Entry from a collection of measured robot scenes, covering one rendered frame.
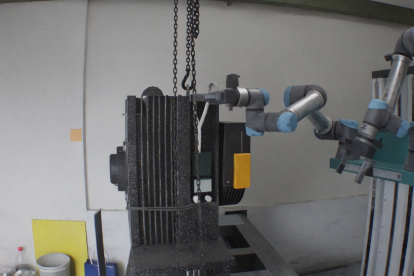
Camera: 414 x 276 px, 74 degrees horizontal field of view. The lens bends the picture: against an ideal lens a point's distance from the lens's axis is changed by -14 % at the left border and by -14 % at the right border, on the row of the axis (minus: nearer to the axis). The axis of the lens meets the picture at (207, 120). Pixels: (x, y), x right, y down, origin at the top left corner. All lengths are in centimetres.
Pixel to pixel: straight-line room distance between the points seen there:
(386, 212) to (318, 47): 172
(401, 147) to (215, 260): 109
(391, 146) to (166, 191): 119
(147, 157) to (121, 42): 145
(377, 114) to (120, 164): 113
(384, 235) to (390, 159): 49
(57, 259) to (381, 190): 254
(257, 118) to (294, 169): 173
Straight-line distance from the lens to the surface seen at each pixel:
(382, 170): 165
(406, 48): 149
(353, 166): 179
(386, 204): 198
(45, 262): 293
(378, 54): 349
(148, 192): 148
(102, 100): 268
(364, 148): 126
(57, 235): 290
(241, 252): 206
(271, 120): 121
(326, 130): 187
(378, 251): 208
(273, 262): 194
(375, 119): 129
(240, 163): 145
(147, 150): 145
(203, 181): 154
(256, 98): 126
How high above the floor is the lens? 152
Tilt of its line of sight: 1 degrees down
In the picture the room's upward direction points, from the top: straight up
